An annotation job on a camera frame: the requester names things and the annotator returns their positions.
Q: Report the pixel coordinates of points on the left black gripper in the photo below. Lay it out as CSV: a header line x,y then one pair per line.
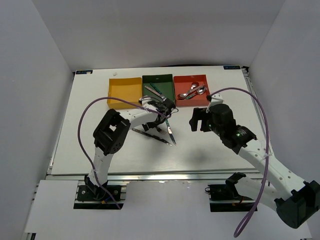
x,y
149,125

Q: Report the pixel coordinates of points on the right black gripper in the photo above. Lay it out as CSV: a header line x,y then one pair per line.
x,y
196,116

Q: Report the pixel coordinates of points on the teal handled fork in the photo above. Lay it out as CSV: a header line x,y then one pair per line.
x,y
156,88

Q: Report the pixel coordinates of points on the pink handled spoon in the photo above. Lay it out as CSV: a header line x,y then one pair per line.
x,y
182,96

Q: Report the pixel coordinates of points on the pink handled fork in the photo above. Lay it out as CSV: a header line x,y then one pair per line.
x,y
155,92

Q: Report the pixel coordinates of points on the teal handled spoon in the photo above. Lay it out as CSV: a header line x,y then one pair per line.
x,y
200,91

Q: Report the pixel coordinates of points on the black patterned handle knife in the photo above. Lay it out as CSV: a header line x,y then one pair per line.
x,y
151,136

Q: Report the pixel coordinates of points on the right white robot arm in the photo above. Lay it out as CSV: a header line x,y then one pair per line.
x,y
290,196

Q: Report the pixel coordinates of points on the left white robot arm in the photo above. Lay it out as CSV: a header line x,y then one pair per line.
x,y
111,132

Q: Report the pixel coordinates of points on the green paper box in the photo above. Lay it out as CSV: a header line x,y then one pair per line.
x,y
163,82

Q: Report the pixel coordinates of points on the red paper box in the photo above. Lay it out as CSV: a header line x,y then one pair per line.
x,y
183,83

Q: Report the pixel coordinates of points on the yellow paper box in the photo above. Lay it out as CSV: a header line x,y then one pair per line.
x,y
127,89

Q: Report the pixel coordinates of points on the right blue corner label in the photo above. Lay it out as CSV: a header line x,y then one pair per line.
x,y
231,67

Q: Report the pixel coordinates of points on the blue corner label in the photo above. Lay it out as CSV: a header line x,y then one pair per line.
x,y
84,72
231,67

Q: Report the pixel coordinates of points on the left blue corner label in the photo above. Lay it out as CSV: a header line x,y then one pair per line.
x,y
84,72

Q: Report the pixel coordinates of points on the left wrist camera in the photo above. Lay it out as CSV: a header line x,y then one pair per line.
x,y
147,99

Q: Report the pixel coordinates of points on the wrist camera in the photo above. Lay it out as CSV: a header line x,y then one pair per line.
x,y
147,99
214,99

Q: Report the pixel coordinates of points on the teal handled knife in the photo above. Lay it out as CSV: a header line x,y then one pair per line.
x,y
169,130

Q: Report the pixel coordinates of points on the black patterned handle fork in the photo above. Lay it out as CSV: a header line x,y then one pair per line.
x,y
161,131

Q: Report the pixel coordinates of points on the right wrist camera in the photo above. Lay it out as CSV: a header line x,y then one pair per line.
x,y
214,99

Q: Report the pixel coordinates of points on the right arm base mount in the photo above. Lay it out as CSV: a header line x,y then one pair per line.
x,y
224,198

